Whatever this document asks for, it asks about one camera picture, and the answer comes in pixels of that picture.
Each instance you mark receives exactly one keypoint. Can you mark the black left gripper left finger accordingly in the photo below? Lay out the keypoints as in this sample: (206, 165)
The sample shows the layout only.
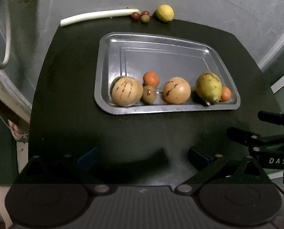
(91, 170)

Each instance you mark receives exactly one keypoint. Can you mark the round tan passion fruit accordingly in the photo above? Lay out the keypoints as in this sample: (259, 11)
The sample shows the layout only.
(177, 90)

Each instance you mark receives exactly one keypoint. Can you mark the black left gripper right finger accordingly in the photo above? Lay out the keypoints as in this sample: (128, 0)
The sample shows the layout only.
(221, 169)

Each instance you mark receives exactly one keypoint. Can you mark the red jujube right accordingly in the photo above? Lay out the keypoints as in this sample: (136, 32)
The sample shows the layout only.
(145, 12)

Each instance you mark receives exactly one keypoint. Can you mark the striped tan melon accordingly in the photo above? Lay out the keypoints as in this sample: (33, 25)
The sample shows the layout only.
(126, 91)

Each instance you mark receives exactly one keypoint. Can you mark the orange tangerine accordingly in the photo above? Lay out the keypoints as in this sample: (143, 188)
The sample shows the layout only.
(226, 94)
(151, 78)

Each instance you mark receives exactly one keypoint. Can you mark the red jujube left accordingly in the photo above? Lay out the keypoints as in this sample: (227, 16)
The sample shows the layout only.
(135, 16)

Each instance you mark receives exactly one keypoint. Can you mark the small brown kiwi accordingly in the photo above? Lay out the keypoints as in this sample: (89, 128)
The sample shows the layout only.
(145, 18)
(149, 94)

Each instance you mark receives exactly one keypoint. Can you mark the red jujube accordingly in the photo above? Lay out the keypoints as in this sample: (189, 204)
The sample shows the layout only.
(135, 16)
(145, 12)

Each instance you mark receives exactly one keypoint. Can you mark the white green leek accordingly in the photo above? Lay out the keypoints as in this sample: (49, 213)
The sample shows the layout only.
(98, 15)

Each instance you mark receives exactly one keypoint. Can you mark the green yellow pear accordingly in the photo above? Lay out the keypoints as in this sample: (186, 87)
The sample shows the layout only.
(209, 88)

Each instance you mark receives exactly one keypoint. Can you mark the metal baking tray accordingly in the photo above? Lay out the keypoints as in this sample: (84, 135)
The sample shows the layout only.
(134, 54)

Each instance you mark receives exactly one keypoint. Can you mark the small brown kiwi far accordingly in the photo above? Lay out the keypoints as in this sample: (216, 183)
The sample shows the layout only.
(149, 94)

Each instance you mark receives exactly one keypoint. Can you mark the yellow lemon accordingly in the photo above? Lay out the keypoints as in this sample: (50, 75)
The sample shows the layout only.
(165, 13)

